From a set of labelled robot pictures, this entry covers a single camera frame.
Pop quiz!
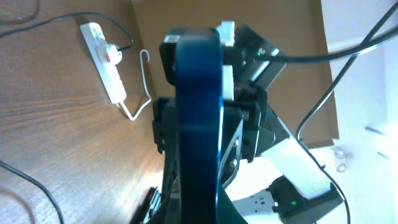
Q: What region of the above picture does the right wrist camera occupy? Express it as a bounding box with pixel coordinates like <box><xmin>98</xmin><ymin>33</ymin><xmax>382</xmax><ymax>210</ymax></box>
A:
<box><xmin>159</xmin><ymin>27</ymin><xmax>188</xmax><ymax>86</ymax></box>

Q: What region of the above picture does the blue Samsung smartphone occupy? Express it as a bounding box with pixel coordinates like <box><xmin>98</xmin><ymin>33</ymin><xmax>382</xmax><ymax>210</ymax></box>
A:
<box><xmin>175</xmin><ymin>29</ymin><xmax>223</xmax><ymax>223</ymax></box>

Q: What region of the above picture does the black charging cable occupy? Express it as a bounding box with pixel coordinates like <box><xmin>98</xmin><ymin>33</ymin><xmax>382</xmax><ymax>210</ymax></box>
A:
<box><xmin>0</xmin><ymin>11</ymin><xmax>135</xmax><ymax>224</ymax></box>

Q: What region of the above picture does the white charger adapter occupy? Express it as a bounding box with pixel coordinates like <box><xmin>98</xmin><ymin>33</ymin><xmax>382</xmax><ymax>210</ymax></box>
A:
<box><xmin>97</xmin><ymin>44</ymin><xmax>123</xmax><ymax>65</ymax></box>

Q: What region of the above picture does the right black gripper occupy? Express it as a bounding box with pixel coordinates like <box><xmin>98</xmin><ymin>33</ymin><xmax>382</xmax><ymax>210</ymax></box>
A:
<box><xmin>151</xmin><ymin>85</ymin><xmax>276</xmax><ymax>189</ymax></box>

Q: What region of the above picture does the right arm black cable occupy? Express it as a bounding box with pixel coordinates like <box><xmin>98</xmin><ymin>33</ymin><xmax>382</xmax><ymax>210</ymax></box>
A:
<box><xmin>256</xmin><ymin>0</ymin><xmax>398</xmax><ymax>224</ymax></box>

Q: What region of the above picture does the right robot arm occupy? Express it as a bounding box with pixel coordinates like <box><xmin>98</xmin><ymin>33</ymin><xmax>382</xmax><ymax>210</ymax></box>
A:
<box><xmin>150</xmin><ymin>22</ymin><xmax>345</xmax><ymax>223</ymax></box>

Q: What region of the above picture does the white power strip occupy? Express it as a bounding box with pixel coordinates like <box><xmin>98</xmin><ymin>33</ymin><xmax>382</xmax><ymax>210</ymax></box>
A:
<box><xmin>80</xmin><ymin>22</ymin><xmax>127</xmax><ymax>104</ymax></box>

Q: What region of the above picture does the white power strip cord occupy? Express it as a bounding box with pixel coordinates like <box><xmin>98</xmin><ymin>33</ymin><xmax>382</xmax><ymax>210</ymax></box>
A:
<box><xmin>116</xmin><ymin>49</ymin><xmax>153</xmax><ymax>122</ymax></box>

